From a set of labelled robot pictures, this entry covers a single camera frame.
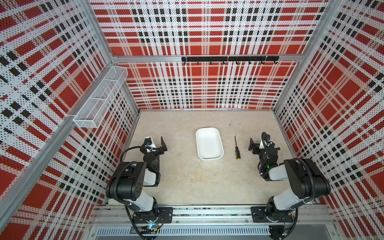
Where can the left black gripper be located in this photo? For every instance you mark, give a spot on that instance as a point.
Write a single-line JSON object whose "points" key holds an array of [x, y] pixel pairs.
{"points": [[154, 150]]}

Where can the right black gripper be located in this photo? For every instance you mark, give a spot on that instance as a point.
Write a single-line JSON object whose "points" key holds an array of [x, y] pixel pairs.
{"points": [[262, 150]]}

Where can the black yellow screwdriver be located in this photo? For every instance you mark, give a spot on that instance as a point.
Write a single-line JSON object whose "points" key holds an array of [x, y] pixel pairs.
{"points": [[237, 151]]}

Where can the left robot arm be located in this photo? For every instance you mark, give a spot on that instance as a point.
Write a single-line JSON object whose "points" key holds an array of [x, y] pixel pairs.
{"points": [[126, 186]]}

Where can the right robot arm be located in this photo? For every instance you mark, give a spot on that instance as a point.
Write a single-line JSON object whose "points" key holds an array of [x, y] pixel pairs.
{"points": [[307, 182]]}

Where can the white rectangular plastic bin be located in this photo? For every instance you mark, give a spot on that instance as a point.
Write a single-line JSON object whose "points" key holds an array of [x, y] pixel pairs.
{"points": [[209, 144]]}

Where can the clear wire wall shelf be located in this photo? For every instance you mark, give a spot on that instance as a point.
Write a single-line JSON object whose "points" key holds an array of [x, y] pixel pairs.
{"points": [[94, 110]]}

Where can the black wall hook rail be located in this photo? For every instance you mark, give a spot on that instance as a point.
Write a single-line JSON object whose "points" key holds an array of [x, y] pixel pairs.
{"points": [[225, 59]]}

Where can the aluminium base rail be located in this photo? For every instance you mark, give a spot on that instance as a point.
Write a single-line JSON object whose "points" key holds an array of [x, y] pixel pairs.
{"points": [[187, 222]]}

